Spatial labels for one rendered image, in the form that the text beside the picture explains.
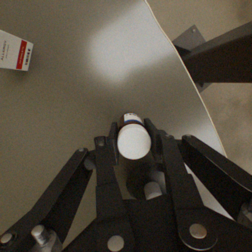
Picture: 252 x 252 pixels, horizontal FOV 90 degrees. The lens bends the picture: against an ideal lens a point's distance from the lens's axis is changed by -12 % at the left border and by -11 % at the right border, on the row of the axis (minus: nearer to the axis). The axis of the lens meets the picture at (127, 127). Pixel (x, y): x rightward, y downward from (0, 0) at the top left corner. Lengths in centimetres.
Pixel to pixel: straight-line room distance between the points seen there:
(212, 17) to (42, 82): 140
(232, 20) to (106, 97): 147
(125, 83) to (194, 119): 14
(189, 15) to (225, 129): 105
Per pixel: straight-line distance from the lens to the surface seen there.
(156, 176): 26
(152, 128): 16
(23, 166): 36
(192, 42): 134
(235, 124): 164
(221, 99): 148
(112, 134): 15
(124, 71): 25
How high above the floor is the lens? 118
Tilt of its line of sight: 74 degrees down
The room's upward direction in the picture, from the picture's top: 173 degrees clockwise
